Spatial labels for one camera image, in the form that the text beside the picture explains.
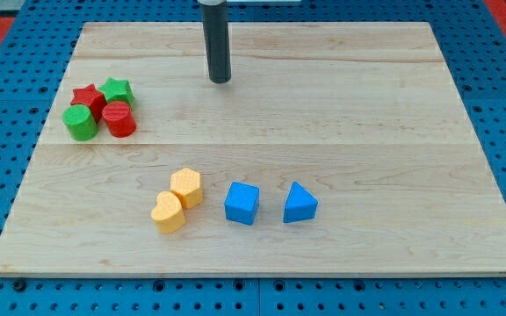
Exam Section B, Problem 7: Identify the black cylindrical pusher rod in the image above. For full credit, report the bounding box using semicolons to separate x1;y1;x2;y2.
199;0;231;84

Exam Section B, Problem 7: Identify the green star block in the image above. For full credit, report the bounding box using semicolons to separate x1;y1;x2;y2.
97;77;134;108

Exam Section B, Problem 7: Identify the red cylinder block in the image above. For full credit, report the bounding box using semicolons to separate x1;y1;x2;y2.
102;101;137;138

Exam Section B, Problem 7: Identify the red star block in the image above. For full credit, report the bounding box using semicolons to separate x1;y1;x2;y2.
70;84;107;123

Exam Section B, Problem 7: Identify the yellow hexagon block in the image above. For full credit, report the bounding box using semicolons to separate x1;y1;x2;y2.
170;168;204;209

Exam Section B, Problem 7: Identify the green cylinder block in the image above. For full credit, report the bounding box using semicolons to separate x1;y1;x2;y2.
61;104;98;141

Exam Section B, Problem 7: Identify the wooden board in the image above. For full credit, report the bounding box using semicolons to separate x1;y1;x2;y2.
0;22;506;278

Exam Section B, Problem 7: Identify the blue cube block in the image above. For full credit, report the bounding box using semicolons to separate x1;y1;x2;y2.
224;182;260;226

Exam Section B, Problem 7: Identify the yellow heart block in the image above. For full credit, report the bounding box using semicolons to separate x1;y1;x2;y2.
150;191;186;234

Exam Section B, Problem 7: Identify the blue triangle block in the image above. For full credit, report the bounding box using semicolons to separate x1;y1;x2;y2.
283;182;318;223

